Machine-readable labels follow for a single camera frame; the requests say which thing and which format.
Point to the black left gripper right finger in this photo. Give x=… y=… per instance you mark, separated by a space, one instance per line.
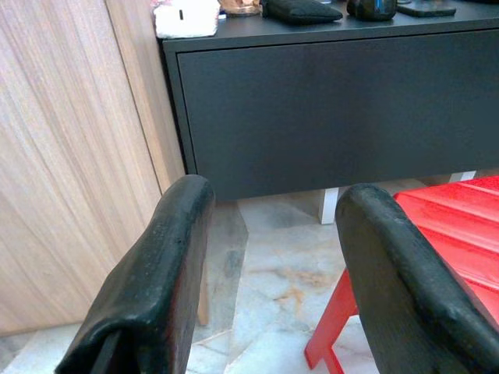
x=397 y=296

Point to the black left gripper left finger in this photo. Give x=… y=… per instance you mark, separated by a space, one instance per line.
x=156 y=280

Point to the red plastic stool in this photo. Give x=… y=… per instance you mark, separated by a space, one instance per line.
x=452 y=218

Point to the white cabinet leg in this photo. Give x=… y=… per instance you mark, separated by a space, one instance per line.
x=462 y=176
x=329 y=204

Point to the light wooden cabinet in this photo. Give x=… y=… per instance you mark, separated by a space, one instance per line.
x=70 y=156

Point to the black low cabinet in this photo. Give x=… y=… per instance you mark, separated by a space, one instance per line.
x=331 y=113

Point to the white tissue pack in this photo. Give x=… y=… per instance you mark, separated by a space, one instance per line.
x=187 y=23

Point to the brown figurine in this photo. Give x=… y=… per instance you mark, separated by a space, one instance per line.
x=241 y=8

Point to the black round object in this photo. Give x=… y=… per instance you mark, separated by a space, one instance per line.
x=366 y=11

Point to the black phone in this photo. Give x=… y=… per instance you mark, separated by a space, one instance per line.
x=427 y=10

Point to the black fabric pouch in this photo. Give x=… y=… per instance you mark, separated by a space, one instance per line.
x=300 y=11

